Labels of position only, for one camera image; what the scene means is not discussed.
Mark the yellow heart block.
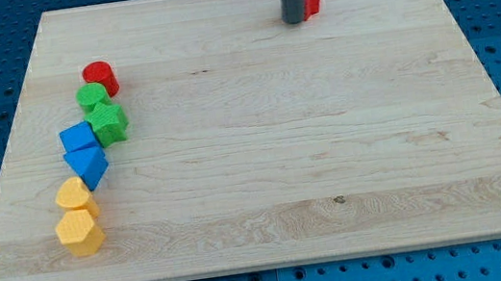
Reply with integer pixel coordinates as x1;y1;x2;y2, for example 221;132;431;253
55;176;101;218

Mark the light wooden board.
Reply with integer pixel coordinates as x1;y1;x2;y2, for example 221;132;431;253
0;0;501;281

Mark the green star block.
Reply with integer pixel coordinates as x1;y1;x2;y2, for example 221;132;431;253
84;103;129;148

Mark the blue triangle block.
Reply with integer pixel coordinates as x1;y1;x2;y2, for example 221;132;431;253
63;146;109;191

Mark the red star block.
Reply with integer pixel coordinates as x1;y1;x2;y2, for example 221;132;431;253
303;0;321;21

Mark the yellow hexagon block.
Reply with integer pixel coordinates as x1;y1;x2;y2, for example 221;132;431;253
56;209;106;257

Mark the green cylinder block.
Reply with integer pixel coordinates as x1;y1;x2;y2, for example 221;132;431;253
75;82;112;114

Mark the red cylinder block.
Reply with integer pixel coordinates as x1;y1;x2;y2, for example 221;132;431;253
82;61;119;97

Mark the blue cube block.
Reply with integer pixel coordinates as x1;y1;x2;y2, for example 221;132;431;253
59;121;100;153

